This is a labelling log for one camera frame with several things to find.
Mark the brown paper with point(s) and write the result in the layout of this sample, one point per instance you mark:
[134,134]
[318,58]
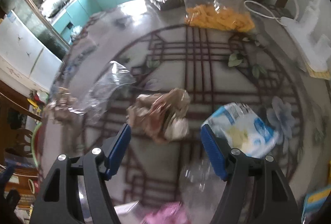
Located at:
[160,110]

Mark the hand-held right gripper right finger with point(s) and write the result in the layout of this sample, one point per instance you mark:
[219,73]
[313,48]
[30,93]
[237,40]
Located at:
[213,151]

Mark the white refrigerator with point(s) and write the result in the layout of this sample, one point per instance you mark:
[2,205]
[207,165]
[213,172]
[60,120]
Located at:
[23,48]

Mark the dark tray of snacks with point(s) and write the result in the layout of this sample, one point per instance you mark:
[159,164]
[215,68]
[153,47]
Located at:
[168,1]

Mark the yellow mat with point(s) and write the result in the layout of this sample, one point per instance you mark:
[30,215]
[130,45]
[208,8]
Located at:
[318,74]

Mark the blue yellow toy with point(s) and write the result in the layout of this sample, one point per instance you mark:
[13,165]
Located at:
[316,200]

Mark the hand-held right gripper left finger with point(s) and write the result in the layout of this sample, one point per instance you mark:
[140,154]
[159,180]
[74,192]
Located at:
[120,146]

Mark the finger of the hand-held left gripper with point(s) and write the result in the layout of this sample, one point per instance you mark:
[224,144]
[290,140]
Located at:
[11,197]

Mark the blue white plastic pack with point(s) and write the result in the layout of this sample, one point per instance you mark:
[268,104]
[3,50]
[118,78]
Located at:
[256,131]

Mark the carved wooden chair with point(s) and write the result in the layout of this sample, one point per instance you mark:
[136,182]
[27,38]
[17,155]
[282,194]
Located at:
[18,141]

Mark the clear plastic wrap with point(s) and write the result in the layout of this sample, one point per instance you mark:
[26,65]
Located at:
[111,84]

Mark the white desk lamp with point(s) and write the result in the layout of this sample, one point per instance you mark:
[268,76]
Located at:
[310,32]

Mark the red bucket with green rim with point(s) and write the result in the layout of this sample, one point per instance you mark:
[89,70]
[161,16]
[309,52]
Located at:
[34,143]

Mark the pink plastic wrapper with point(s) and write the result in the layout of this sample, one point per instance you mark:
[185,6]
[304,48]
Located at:
[168,213]

